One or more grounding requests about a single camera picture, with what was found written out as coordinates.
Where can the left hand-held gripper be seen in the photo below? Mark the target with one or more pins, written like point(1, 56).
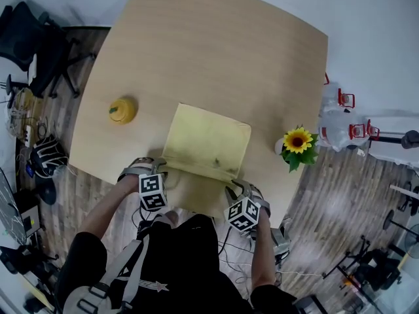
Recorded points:
point(153, 191)

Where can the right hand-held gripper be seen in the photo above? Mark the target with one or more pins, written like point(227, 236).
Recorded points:
point(243, 215)

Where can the yellow cloth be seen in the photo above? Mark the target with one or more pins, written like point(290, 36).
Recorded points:
point(206, 139)

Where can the person's left forearm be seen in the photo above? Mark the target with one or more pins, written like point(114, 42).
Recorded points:
point(108, 208)

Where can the person's right forearm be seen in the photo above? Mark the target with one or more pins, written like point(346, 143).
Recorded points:
point(263, 254)

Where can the person's bare leg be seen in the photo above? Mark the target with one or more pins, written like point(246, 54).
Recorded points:
point(171, 218)

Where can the grey white floor device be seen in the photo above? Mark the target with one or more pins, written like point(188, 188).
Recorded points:
point(281, 237)

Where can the sunflower in white pot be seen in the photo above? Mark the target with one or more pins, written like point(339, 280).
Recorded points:
point(298, 142)

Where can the person's black clothing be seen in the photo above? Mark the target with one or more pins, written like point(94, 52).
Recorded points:
point(183, 257)

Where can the black white striped bag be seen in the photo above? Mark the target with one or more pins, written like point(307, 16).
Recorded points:
point(49, 155)

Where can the black round stand base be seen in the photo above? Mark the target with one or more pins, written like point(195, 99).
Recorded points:
point(48, 191)

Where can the white power strip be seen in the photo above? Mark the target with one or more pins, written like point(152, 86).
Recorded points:
point(28, 134)

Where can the grey box device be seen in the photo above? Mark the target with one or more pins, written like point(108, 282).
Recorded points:
point(30, 221)

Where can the black marble round table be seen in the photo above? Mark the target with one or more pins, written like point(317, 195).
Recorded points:
point(10, 208)

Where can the black round-base stool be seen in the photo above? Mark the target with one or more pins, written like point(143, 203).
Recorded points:
point(390, 221)

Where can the black folding stand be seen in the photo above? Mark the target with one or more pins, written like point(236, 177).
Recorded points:
point(376, 270)

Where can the black router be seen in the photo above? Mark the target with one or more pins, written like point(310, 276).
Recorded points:
point(10, 87)

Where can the black floor fan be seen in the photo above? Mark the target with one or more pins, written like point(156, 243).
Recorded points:
point(413, 239)

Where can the black coat rack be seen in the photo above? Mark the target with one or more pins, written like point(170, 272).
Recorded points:
point(410, 139)

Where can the black office chair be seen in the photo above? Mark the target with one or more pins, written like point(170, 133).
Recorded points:
point(23, 34)

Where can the white shelf frame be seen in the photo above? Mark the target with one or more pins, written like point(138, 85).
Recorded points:
point(404, 190)

